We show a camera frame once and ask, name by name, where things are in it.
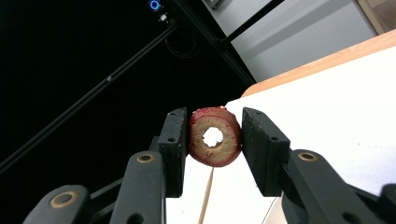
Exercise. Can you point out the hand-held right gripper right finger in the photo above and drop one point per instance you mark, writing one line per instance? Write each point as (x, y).
(264, 149)

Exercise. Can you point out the black metal frame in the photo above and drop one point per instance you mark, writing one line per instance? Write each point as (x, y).
(134, 59)

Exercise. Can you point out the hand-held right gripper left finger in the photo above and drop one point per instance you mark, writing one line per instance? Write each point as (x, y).
(172, 146)

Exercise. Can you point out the thin wooden skewer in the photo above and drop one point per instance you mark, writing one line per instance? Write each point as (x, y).
(207, 193)

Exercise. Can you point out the wooden table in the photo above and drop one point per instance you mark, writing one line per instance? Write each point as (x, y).
(311, 67)

